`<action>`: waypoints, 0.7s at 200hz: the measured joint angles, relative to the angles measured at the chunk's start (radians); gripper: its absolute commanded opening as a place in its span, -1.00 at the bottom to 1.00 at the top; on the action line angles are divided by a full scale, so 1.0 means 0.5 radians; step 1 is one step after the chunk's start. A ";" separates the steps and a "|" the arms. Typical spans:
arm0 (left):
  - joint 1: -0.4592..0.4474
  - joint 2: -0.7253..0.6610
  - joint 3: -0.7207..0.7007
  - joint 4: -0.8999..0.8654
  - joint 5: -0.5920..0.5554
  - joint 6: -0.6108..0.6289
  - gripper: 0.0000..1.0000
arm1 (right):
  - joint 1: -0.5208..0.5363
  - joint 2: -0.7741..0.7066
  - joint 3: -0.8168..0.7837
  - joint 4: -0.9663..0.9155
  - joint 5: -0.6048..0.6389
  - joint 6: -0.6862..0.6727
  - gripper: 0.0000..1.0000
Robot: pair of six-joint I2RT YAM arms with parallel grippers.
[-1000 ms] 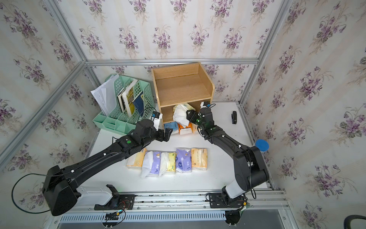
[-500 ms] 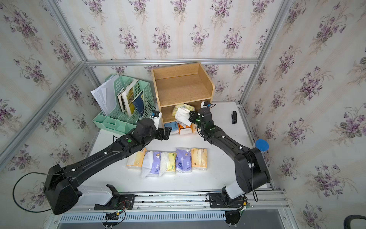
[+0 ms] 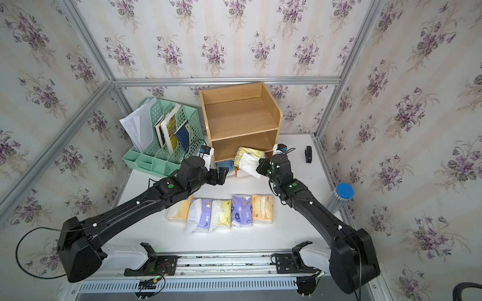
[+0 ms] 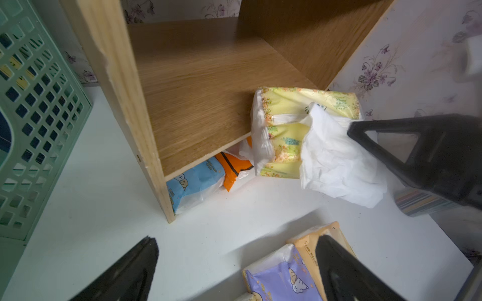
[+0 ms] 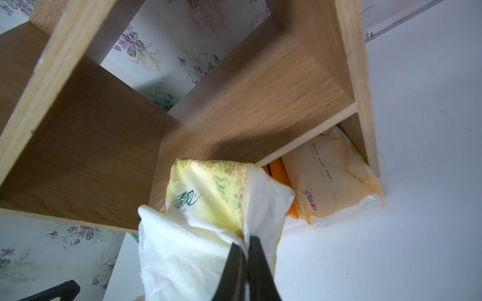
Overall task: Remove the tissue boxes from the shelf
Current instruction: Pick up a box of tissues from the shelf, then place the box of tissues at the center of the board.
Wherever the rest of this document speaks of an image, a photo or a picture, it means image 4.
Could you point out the blue tissue pack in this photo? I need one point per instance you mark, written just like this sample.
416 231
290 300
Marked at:
195 185

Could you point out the wooden three-tier shelf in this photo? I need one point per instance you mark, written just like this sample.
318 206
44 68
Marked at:
182 91

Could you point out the purple wet wipes pack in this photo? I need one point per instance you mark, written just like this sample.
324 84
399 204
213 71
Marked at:
282 275

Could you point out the orange white tissue pack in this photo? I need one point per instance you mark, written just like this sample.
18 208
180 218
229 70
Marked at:
237 162

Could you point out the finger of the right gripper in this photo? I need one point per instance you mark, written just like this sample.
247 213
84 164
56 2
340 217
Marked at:
445 161

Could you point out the blue-capped straw tube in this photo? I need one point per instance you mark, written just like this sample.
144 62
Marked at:
415 202

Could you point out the white green tissue pack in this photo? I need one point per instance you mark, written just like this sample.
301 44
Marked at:
303 134

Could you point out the green plastic file organizer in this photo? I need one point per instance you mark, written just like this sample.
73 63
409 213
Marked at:
47 109

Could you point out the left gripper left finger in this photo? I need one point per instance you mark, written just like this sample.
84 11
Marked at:
130 278

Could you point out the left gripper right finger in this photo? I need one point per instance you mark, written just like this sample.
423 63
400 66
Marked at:
345 278

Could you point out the dark blue book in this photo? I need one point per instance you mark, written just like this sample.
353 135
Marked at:
6 140

